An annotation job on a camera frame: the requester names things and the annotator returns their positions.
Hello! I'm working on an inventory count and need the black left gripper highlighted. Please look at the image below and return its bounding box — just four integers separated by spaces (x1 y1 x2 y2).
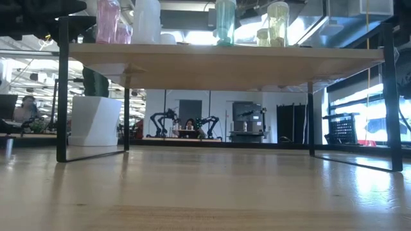
19 0 97 41

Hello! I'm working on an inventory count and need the green cactus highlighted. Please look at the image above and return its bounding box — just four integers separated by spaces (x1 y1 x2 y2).
82 27 110 98

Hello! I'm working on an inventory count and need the person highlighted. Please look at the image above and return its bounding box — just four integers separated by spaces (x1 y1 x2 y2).
12 95 41 124
182 117 206 139

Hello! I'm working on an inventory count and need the black monitor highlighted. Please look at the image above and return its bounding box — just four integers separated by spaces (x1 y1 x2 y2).
0 94 19 121

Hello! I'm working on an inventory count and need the small green desk plant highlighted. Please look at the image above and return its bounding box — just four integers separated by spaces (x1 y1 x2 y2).
30 119 48 134

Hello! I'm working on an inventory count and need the white faceted plant pot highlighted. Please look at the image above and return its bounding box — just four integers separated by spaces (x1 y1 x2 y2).
67 95 124 148

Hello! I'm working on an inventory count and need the grey metal leg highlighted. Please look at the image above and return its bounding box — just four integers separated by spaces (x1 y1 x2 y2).
4 137 14 158

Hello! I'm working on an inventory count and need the red chair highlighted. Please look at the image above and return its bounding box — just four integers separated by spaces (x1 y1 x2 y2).
132 119 144 140

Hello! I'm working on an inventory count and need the wooden workbench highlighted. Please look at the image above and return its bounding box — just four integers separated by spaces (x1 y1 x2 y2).
141 137 223 143

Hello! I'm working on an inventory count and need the dark grey cabinet machine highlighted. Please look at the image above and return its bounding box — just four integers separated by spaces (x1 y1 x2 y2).
229 101 268 144

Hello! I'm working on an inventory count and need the black folding screen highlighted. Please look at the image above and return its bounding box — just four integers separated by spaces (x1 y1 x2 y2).
276 103 308 144

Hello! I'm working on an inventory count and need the black perforated crate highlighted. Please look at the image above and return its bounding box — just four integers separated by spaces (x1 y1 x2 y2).
322 112 361 146

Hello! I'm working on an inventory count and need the wooden shelf with black frame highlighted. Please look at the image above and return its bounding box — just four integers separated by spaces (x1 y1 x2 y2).
56 16 404 173

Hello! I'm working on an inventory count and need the large rectangular metal duct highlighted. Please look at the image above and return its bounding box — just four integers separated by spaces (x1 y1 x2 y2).
288 0 396 46

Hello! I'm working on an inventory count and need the yellow hanging cable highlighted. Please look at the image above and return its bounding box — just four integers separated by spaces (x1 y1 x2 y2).
364 0 372 142

